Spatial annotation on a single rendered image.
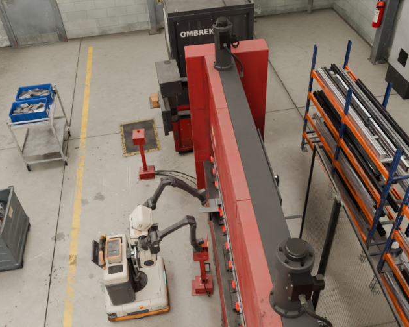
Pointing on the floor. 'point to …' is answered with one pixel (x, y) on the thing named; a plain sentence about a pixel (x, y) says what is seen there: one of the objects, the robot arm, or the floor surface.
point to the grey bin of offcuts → (5, 230)
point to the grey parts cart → (43, 134)
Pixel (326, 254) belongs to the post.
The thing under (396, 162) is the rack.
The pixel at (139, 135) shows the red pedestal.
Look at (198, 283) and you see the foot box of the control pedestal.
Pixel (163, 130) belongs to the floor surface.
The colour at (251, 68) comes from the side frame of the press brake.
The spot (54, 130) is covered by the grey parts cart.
